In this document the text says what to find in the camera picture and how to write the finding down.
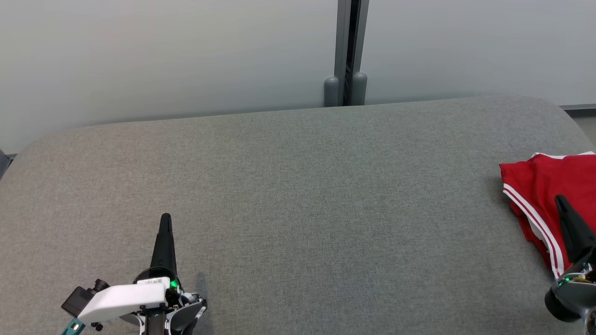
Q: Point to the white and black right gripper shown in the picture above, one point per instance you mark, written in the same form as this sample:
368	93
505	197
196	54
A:
579	293

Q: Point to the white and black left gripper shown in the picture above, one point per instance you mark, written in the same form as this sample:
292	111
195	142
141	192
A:
121	300

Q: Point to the red and white basketball jersey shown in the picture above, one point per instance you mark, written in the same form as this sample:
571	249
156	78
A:
535	186

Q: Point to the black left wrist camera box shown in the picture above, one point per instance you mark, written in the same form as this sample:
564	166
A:
79	298

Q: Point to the grey partition base rail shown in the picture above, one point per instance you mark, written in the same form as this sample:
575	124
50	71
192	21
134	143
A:
579	107

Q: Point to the grey double partition post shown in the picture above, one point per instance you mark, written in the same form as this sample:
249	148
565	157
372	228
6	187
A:
342	46

